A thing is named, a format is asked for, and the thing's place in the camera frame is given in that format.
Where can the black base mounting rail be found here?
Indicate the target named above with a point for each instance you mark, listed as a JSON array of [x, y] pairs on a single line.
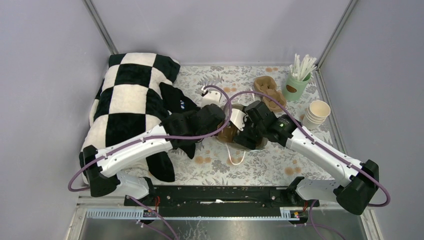
[[223, 201]]

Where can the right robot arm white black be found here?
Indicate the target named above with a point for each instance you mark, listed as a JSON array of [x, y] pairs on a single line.
[[353, 183]]

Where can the light blue paper bag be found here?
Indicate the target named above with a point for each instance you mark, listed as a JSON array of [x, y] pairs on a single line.
[[234, 146]]

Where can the stack of white paper cups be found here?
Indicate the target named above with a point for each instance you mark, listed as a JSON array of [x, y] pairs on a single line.
[[315, 115]]

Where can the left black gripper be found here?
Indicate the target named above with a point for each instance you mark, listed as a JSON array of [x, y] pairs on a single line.
[[212, 131]]

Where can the white wrapped straws bundle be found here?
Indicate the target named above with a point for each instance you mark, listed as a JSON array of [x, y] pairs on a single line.
[[301, 68]]

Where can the green straw holder cup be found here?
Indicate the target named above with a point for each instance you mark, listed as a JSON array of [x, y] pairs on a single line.
[[293, 89]]

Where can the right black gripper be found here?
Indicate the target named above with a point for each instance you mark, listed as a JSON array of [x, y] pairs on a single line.
[[242, 136]]

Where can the black t-shirt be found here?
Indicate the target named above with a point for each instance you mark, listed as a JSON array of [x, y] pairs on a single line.
[[180, 112]]

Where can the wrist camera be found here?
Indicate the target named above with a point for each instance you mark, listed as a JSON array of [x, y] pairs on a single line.
[[237, 119], [210, 97]]

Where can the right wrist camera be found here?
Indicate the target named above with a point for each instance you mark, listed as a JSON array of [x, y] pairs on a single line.
[[237, 119]]

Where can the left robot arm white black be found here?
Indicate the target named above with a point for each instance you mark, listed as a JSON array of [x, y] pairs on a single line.
[[104, 168]]

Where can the brown cardboard cup carrier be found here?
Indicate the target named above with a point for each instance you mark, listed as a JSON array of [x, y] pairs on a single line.
[[227, 134]]

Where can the black white checkered blanket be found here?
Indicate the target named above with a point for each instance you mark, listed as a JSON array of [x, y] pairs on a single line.
[[132, 97]]

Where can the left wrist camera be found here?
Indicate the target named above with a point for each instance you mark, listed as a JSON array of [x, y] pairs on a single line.
[[210, 97]]

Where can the floral patterned table mat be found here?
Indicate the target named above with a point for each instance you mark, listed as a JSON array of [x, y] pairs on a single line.
[[216, 163]]

